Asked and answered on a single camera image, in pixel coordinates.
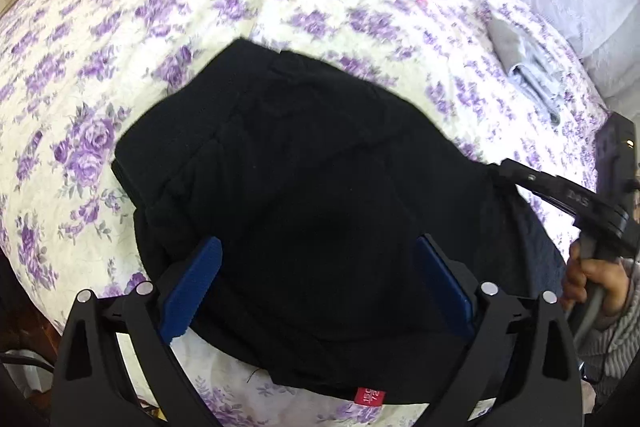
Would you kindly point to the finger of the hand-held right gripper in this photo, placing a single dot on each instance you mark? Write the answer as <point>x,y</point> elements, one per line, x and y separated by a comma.
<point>540,182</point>

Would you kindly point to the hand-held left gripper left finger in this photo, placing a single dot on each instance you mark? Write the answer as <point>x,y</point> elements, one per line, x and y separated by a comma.
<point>195,287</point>

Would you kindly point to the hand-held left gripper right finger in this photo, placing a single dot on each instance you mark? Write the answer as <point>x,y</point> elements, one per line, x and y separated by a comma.
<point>445,282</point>

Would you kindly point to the black pants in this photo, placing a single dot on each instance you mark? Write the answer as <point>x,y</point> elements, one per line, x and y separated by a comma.
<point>300,182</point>

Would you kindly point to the person's right forearm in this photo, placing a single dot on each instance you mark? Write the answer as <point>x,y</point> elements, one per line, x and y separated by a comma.
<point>620,337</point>

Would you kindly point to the person's right hand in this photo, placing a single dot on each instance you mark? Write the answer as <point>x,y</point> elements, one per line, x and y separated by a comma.
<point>592,274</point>

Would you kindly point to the folded grey garment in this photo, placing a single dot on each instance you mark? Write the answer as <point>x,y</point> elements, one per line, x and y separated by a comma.
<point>530,67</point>

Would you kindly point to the purple floral bedspread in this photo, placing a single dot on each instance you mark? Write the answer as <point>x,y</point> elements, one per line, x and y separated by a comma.
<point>125,57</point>

